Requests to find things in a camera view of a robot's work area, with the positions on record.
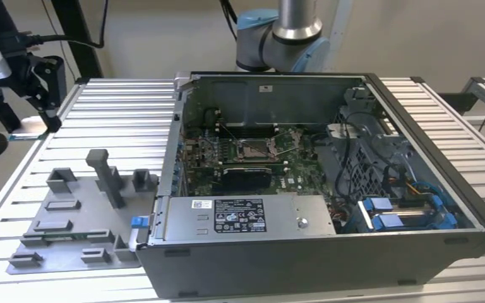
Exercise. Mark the silver CPU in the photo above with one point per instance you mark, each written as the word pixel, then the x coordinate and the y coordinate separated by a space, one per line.
pixel 32 126

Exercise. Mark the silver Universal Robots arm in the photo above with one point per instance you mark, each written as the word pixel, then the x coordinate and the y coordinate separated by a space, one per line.
pixel 297 19

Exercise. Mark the black RAM slot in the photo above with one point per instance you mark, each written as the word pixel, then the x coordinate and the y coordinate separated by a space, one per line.
pixel 246 130

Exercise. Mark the CPU socket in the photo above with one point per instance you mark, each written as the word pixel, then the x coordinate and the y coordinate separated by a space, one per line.
pixel 256 151

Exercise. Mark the grey parts rack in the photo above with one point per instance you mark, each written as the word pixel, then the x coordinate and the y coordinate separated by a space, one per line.
pixel 90 195

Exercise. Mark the green RAM stick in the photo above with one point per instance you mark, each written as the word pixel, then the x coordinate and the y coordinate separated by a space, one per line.
pixel 77 235
pixel 254 163

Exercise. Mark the metal locking lever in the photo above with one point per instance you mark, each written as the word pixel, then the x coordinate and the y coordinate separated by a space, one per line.
pixel 229 132

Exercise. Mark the blue case latch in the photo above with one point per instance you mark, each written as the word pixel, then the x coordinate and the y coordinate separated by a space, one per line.
pixel 140 222

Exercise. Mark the silver power supply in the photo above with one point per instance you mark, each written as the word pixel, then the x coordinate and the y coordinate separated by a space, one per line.
pixel 182 217

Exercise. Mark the black graphics card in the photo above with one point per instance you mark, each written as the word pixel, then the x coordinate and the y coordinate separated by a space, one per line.
pixel 246 180

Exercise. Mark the green motherboard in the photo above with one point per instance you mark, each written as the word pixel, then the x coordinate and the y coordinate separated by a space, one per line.
pixel 305 186

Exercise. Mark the grey blue plastic latch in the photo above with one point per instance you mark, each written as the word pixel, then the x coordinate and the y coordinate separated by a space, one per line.
pixel 358 98

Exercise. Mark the grey perforated drive cage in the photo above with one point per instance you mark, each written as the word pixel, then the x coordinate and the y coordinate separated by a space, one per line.
pixel 360 167

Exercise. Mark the black open PC case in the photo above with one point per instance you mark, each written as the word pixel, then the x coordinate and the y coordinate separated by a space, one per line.
pixel 268 268

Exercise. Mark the hard disk in blue carrier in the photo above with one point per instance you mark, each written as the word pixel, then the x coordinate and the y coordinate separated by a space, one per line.
pixel 388 222
pixel 377 203

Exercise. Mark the black upright post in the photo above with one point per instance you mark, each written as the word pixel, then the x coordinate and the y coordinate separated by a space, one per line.
pixel 73 19

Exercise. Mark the silver metal bracket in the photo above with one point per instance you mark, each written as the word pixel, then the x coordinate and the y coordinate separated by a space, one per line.
pixel 341 131

